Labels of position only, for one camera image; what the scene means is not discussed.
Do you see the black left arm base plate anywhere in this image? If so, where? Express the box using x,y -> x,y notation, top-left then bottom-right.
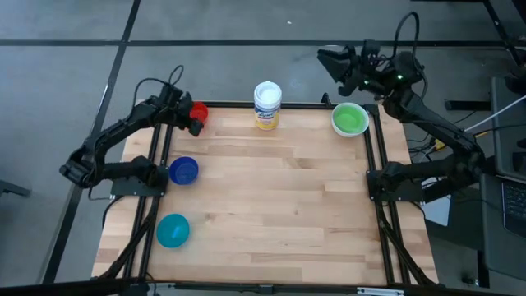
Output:
109,164 -> 170,197

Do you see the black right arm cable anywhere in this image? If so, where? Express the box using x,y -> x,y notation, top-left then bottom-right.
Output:
393,11 -> 429,102

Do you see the red plastic bowl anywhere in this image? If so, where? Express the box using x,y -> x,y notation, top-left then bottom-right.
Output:
189,101 -> 210,126

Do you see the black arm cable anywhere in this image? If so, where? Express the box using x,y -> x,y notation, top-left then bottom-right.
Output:
393,11 -> 429,102
131,64 -> 185,109

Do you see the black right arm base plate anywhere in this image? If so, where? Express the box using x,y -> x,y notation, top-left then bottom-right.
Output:
366,169 -> 424,202

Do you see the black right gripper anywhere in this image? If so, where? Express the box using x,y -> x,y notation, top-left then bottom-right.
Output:
316,39 -> 398,98

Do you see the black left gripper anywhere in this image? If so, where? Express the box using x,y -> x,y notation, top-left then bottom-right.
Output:
159,84 -> 205,138

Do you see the disinfecting wipes canister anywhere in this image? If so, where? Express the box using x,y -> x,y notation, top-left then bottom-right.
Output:
253,81 -> 283,132

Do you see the green and white bowl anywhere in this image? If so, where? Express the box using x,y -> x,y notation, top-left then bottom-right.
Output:
330,102 -> 371,138

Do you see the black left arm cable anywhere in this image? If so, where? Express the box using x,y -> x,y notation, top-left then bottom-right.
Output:
131,64 -> 185,109

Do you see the black rig crossbar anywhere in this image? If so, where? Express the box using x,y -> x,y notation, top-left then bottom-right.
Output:
0,278 -> 526,296

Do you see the laptop computer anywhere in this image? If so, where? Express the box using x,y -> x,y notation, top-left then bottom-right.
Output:
501,179 -> 526,239

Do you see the silver metal bracket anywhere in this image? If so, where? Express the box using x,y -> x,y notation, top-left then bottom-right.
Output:
356,286 -> 405,296

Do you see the dark grey cart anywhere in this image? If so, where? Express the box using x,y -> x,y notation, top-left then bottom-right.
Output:
478,76 -> 526,284

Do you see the white cable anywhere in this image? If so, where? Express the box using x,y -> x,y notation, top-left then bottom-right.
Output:
464,94 -> 526,133

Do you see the dark blue plastic bowl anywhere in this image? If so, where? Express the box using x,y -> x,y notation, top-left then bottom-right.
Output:
168,155 -> 200,186

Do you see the black stand foot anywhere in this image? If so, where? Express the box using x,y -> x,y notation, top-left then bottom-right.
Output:
0,178 -> 32,199

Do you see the teal plastic bowl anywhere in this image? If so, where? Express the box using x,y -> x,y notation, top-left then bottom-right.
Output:
155,213 -> 191,249

